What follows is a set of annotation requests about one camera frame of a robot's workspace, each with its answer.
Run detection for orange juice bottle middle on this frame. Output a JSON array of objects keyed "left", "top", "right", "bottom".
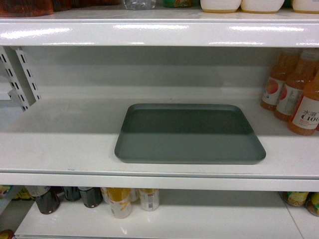
[{"left": 274, "top": 48, "right": 319, "bottom": 121}]

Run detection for orange juice bottle front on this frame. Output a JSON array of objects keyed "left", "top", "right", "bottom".
[{"left": 287, "top": 72, "right": 319, "bottom": 136}]

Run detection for dark glass bottle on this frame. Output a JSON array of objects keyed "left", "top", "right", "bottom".
[{"left": 78, "top": 187, "right": 103, "bottom": 208}]

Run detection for white label drink can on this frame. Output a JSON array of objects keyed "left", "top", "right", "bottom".
[{"left": 139, "top": 188, "right": 160, "bottom": 212}]

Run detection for grey rectangular serving tray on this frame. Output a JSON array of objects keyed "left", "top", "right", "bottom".
[{"left": 115, "top": 104, "right": 266, "bottom": 165}]

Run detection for dark soy sauce bottle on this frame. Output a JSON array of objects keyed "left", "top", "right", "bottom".
[{"left": 35, "top": 187, "right": 60, "bottom": 215}]

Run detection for white store shelf unit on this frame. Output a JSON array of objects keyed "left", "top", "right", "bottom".
[{"left": 0, "top": 6, "right": 319, "bottom": 239}]

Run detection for yellow white drink can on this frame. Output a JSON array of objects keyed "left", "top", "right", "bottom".
[{"left": 107, "top": 187, "right": 132, "bottom": 219}]

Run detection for orange juice bottle back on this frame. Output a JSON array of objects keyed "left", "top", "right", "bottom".
[{"left": 260, "top": 48, "right": 300, "bottom": 111}]

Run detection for orange juice bottle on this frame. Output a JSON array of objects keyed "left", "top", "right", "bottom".
[
  {"left": 274, "top": 48, "right": 319, "bottom": 121},
  {"left": 287, "top": 72, "right": 319, "bottom": 136},
  {"left": 260, "top": 48, "right": 300, "bottom": 111}
]

